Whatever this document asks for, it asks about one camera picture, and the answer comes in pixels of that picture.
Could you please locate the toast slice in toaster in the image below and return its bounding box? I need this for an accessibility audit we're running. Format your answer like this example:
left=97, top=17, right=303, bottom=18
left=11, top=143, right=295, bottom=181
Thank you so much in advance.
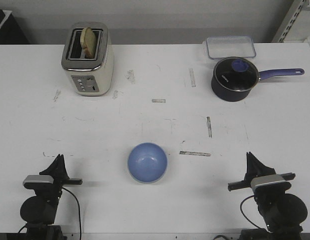
left=80, top=27, right=97, bottom=59

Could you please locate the cream and chrome toaster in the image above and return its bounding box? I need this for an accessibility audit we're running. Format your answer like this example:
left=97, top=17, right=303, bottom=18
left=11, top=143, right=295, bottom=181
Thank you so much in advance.
left=61, top=21, right=114, bottom=97

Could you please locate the glass pot lid blue knob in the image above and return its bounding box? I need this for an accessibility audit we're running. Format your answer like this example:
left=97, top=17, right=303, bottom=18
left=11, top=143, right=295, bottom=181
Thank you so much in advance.
left=214, top=57, right=259, bottom=92

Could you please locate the clear plastic food container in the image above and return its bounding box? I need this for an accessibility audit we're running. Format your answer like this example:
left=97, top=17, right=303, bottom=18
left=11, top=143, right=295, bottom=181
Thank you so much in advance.
left=203, top=35, right=256, bottom=60

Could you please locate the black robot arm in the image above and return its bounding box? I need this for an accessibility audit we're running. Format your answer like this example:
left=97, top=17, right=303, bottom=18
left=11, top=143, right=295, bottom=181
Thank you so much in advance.
left=20, top=154, right=83, bottom=240
left=228, top=152, right=308, bottom=240

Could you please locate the dark blue saucepan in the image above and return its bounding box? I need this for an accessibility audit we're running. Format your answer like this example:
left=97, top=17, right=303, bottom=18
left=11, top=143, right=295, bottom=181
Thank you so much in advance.
left=211, top=56, right=304, bottom=102

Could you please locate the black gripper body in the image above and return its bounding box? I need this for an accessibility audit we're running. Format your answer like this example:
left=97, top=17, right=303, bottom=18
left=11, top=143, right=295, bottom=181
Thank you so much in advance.
left=227, top=167, right=296, bottom=192
left=53, top=175, right=83, bottom=198

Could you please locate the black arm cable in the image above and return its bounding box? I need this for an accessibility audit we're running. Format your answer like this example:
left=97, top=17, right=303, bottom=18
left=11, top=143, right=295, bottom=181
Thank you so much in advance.
left=239, top=194, right=260, bottom=230
left=62, top=187, right=82, bottom=240

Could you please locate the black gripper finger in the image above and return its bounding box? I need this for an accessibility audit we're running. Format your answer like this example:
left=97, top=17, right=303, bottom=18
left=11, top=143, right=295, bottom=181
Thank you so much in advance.
left=60, top=154, right=69, bottom=178
left=254, top=157, right=274, bottom=176
left=245, top=152, right=255, bottom=181
left=39, top=154, right=62, bottom=176

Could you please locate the white metal shelf upright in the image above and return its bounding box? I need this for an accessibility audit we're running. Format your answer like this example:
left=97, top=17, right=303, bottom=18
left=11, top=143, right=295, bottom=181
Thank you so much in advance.
left=271, top=0, right=309, bottom=43

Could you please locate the blue bowl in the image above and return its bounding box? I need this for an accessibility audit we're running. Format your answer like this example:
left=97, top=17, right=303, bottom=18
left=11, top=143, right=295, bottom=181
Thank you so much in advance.
left=127, top=142, right=168, bottom=184

